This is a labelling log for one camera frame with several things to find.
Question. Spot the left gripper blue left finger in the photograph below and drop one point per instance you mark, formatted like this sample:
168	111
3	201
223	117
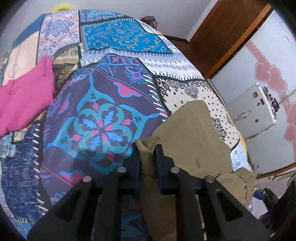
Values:
132	176

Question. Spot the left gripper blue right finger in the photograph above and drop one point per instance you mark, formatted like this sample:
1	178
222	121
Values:
167	174

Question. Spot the olive khaki pants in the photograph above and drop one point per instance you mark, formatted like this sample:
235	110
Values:
188	137

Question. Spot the patchwork blue bed cover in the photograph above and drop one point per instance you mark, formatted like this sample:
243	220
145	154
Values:
116	80

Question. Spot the white appliance with stickers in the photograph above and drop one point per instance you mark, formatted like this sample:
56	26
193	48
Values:
253	111

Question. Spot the folded pink pants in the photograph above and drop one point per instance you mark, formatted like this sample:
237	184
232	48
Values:
24	98

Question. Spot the grey backpack on floor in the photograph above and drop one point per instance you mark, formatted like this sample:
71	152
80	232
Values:
150	20

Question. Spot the brown wooden door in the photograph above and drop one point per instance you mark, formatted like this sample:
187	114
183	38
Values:
217	37

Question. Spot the yellow item behind bed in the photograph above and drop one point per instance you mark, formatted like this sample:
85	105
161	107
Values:
63	7

